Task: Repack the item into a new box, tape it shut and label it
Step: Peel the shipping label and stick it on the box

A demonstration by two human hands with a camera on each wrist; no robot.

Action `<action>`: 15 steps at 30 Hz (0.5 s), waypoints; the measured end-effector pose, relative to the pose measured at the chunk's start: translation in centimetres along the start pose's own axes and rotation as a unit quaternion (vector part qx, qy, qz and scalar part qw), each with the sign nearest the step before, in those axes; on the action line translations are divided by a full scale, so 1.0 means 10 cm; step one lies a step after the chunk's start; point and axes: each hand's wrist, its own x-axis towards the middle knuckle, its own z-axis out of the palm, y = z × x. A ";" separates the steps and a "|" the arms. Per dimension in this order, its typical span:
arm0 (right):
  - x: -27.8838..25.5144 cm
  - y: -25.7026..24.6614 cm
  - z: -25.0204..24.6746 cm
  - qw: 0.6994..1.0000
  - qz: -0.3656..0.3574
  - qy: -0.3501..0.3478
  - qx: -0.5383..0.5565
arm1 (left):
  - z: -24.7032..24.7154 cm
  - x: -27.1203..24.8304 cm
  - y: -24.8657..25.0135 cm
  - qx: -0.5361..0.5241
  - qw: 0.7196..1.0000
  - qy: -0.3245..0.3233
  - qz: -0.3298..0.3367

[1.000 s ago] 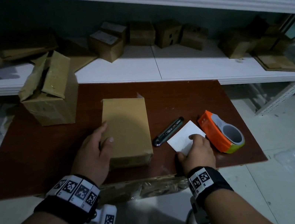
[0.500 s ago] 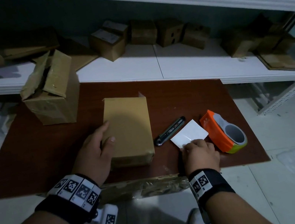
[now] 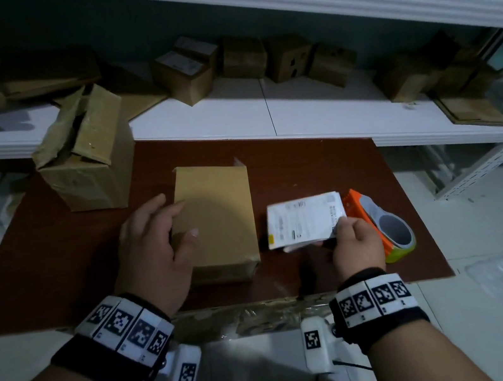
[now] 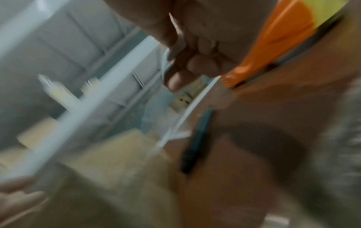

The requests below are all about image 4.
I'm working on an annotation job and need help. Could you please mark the person's left hand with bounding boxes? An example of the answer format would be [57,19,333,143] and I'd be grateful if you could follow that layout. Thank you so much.
[0,177,50,224]

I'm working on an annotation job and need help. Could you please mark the person's right hand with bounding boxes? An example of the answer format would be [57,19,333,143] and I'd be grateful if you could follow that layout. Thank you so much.
[103,0,280,93]

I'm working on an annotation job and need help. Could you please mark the orange tape dispenser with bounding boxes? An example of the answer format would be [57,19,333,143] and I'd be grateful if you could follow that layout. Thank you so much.
[221,0,349,89]

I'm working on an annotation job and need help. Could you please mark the green utility knife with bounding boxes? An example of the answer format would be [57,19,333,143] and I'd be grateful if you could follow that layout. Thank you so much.
[180,107,215,174]

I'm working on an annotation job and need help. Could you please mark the leaning cardboard box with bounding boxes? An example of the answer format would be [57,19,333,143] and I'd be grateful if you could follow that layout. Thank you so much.
[17,117,61,149]

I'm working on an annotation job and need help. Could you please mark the small cardboard box dark holes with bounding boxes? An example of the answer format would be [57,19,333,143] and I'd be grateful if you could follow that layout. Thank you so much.
[173,93,194,110]

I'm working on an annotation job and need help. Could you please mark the small taped brown package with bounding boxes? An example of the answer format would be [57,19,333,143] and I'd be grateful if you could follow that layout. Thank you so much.
[80,77,101,93]

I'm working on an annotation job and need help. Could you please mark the white metal shelf unit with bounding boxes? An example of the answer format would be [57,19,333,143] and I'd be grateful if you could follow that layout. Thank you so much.
[0,0,223,183]

